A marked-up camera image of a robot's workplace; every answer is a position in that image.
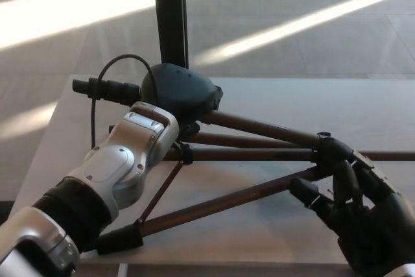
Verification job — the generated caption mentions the brown tripod with black feet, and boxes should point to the brown tripod with black feet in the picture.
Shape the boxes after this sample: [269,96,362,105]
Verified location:
[71,77,415,256]

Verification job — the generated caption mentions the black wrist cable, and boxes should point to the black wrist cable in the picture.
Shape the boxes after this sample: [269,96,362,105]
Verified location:
[89,55,160,149]

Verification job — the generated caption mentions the black vertical pillar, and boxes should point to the black vertical pillar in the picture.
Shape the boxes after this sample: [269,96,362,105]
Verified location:
[151,0,190,67]

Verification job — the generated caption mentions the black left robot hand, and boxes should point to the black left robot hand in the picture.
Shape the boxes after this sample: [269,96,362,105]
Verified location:
[139,62,225,137]

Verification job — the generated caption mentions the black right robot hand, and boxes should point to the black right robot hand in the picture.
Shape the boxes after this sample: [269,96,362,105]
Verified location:
[289,140,415,271]

